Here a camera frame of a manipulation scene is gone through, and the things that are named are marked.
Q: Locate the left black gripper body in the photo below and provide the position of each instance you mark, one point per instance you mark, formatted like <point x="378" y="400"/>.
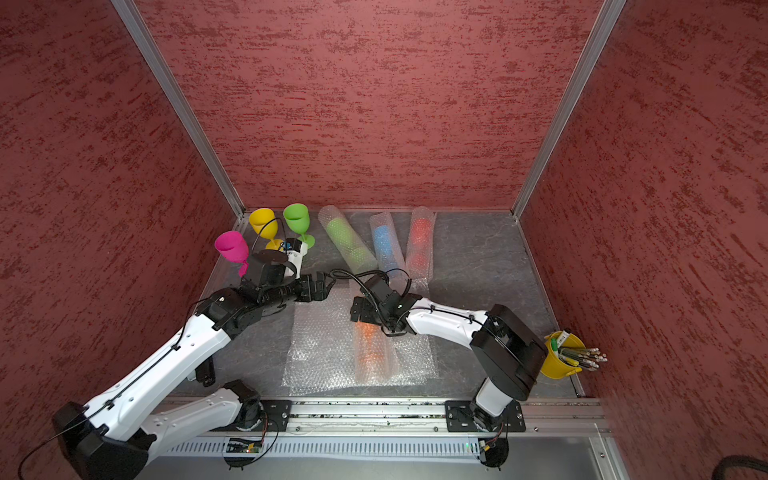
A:
<point x="303" y="290"/>

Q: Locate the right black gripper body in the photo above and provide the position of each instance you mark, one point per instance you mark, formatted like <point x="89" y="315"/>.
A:
<point x="370" y="313"/>

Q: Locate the orange glass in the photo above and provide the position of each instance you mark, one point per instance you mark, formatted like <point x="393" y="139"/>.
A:
<point x="375" y="360"/>

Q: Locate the bright green wine glass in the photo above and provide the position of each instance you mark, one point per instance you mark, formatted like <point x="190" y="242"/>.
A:
<point x="297" y="218"/>

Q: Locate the yellow glass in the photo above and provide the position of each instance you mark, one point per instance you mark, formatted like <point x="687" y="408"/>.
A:
<point x="267" y="226"/>

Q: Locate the pink glass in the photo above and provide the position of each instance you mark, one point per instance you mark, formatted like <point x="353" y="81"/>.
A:
<point x="234" y="248"/>

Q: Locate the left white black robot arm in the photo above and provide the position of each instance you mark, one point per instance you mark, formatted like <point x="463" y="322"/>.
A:
<point x="116" y="434"/>

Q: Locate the blue glass in bubble wrap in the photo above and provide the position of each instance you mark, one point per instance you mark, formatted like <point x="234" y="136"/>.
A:
<point x="387" y="249"/>

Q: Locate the red glass in bubble wrap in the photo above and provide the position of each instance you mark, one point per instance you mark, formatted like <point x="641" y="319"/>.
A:
<point x="420" y="247"/>

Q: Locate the green glass in bubble wrap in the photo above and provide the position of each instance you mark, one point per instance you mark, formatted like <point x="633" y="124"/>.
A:
<point x="353" y="250"/>

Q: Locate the yellow pen cup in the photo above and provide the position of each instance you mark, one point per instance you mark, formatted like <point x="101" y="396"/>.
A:
<point x="553" y="367"/>

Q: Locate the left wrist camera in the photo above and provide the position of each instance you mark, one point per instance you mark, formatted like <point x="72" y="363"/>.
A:
<point x="295" y="250"/>

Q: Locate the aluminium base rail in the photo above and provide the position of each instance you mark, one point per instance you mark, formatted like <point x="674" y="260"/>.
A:
<point x="348" y="438"/>

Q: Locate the left aluminium corner post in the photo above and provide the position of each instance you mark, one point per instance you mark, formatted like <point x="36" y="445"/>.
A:
<point x="138" y="30"/>

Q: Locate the aluminium corner post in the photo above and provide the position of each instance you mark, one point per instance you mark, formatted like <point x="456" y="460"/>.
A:
<point x="138" y="30"/>
<point x="604" y="24"/>

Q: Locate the right aluminium corner post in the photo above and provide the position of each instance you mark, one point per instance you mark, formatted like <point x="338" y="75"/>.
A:
<point x="604" y="24"/>

